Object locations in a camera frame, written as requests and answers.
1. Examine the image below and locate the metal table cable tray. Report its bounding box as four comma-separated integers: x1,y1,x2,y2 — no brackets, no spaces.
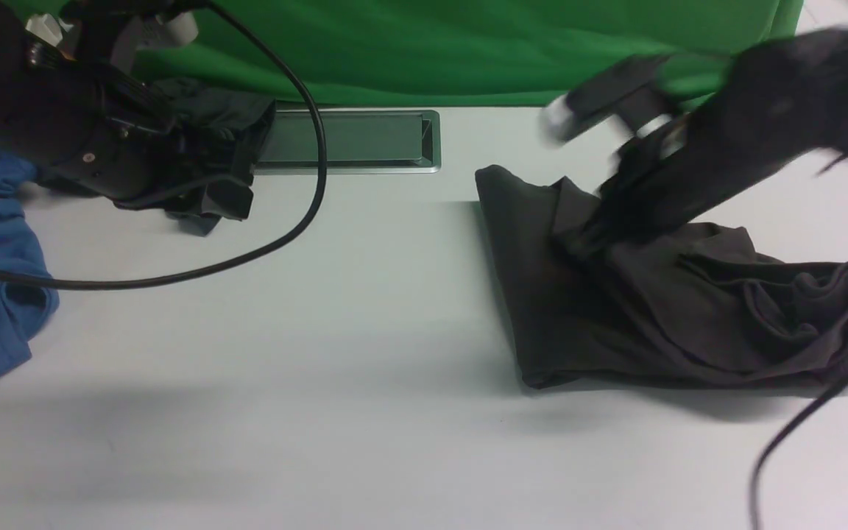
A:
255,110,442,175

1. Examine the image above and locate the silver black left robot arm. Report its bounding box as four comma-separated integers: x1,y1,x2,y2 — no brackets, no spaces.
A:
0,1,277,222

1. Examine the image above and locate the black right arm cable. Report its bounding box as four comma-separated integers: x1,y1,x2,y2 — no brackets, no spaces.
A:
748,335,848,530

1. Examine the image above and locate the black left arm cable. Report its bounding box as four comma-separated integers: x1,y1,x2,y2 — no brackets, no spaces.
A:
0,0,329,291

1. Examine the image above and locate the green backdrop cloth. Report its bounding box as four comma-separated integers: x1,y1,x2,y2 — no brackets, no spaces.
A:
0,0,805,110

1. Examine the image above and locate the dark teal crumpled garment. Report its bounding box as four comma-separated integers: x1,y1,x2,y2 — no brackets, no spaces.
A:
151,77,277,237

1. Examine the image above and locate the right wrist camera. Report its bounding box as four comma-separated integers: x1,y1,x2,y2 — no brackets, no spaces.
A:
540,53,734,148

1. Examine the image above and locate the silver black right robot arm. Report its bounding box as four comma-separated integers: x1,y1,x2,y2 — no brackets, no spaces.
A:
541,27,848,261

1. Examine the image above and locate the dark gray long-sleeve top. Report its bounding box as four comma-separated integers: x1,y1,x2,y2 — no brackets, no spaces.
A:
475,166,848,389

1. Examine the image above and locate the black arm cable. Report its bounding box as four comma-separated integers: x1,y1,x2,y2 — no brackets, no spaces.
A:
0,0,329,291
748,335,848,530

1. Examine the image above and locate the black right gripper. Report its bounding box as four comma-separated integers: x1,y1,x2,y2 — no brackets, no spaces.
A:
556,95,822,258

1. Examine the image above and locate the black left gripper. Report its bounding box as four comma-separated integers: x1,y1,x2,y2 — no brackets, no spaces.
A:
61,60,255,221

